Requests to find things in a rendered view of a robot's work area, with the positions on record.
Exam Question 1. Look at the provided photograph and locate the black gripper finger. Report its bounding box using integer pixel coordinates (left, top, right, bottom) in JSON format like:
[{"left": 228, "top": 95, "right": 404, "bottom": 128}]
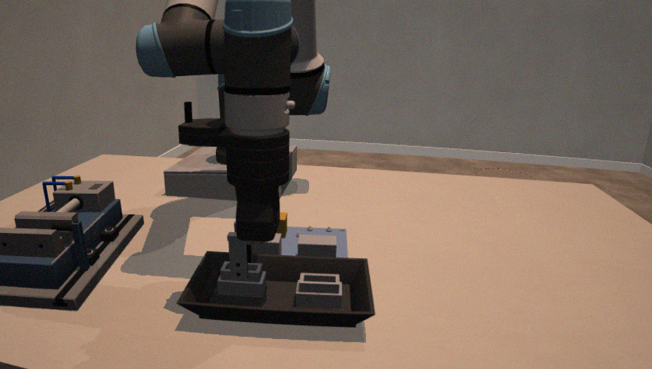
[
  {"left": 234, "top": 220, "right": 253, "bottom": 263},
  {"left": 227, "top": 232, "right": 265, "bottom": 281}
]

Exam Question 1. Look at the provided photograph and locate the yellow rectangular block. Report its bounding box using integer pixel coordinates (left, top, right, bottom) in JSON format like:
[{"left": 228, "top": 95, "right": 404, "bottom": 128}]
[{"left": 276, "top": 212, "right": 288, "bottom": 238}]

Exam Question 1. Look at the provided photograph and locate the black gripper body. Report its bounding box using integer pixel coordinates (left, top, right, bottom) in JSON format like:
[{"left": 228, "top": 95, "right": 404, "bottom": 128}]
[{"left": 178, "top": 92, "right": 295, "bottom": 242}]

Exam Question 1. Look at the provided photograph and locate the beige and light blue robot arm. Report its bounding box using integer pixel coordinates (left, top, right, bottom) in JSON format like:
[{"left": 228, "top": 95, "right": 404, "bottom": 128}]
[{"left": 136, "top": 0, "right": 331, "bottom": 118}]

